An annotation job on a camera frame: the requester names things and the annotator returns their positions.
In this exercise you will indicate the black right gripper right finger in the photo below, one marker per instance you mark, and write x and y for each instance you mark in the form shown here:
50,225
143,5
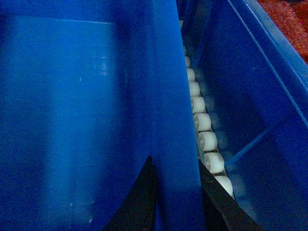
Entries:
222,212

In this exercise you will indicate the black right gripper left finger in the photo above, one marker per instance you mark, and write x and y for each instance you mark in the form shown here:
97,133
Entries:
138,211

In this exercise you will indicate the large blue plastic crate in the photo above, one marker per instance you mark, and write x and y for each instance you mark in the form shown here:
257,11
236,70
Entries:
88,90

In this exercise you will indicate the white roller track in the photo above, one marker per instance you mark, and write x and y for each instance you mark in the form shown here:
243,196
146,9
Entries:
206,138

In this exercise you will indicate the blue bin with red parts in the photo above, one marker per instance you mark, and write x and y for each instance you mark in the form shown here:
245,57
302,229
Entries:
255,87

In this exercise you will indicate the red parts pile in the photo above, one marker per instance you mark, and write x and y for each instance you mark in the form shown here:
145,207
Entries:
291,17

